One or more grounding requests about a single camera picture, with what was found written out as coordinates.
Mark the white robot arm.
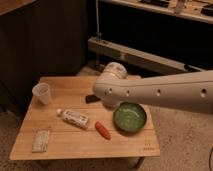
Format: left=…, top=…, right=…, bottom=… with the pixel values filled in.
left=93, top=62, right=213, bottom=114

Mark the black rectangular block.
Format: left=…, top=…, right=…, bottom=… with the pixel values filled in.
left=85, top=95, right=100, bottom=104

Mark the green bowl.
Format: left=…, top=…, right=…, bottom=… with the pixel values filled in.
left=113, top=102, right=147, bottom=133

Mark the grey metal beam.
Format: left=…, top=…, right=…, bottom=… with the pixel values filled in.
left=88, top=37, right=202, bottom=75

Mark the white plastic bottle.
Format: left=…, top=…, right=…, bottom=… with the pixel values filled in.
left=57, top=109, right=89, bottom=129

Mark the red orange carrot toy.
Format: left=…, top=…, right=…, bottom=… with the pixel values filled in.
left=95, top=122, right=111, bottom=140

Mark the vertical metal pole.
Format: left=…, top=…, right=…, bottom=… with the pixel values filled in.
left=95, top=0, right=101, bottom=41

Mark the wooden folding table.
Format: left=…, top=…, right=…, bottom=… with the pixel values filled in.
left=10, top=76, right=160, bottom=160

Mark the clear plastic cup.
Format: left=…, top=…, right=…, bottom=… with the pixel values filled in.
left=32, top=83, right=52, bottom=105

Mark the dark wooden cabinet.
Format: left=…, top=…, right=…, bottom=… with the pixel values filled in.
left=0, top=0, right=87, bottom=114

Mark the pale snack packet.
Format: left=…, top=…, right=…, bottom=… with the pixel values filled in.
left=32, top=130, right=50, bottom=153

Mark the cluttered back shelf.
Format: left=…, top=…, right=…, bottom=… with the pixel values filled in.
left=102, top=0, right=213, bottom=24

